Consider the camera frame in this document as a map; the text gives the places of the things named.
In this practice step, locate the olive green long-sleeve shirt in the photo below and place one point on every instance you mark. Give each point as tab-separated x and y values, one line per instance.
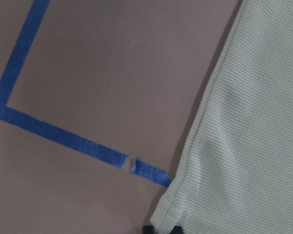
235	174

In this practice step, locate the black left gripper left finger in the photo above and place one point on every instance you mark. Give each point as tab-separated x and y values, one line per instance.
148	229

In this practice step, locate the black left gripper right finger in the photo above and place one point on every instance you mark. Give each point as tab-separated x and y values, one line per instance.
177	230

